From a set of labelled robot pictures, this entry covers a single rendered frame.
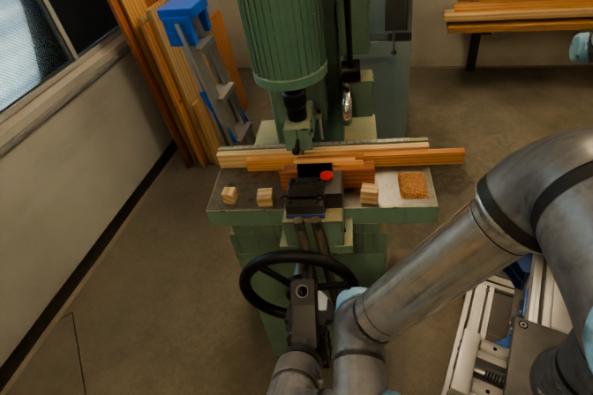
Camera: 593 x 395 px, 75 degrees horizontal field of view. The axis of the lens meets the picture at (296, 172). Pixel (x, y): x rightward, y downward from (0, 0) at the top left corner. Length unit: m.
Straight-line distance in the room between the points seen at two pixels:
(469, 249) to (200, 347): 1.58
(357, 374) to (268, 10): 0.64
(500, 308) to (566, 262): 1.37
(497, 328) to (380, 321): 1.12
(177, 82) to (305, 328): 1.92
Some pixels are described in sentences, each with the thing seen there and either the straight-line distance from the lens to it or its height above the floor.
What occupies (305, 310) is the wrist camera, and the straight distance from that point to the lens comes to 0.70.
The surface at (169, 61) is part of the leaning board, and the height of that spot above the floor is 0.76.
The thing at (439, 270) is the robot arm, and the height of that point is 1.24.
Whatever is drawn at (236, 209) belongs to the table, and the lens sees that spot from 1.04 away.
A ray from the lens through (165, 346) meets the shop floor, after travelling 1.97.
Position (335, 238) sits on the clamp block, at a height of 0.90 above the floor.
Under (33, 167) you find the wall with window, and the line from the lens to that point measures 2.09.
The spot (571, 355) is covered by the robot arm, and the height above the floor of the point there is 0.97.
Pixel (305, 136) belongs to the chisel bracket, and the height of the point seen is 1.05.
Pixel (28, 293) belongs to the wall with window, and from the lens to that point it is 2.19.
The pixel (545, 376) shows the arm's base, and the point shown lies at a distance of 0.87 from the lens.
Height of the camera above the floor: 1.63
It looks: 41 degrees down
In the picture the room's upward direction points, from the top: 10 degrees counter-clockwise
